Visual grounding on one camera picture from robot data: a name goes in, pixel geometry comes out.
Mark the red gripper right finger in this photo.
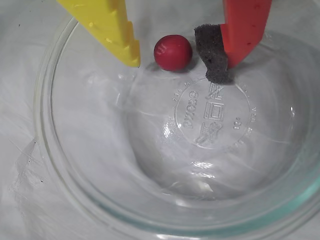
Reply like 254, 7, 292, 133
193, 0, 273, 86

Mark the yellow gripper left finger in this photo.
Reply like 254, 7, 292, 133
56, 0, 141, 68

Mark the glass bowl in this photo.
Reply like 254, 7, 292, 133
32, 0, 320, 240

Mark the white table cloth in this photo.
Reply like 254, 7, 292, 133
0, 0, 320, 240

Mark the red round pill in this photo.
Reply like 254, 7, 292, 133
153, 34, 194, 73

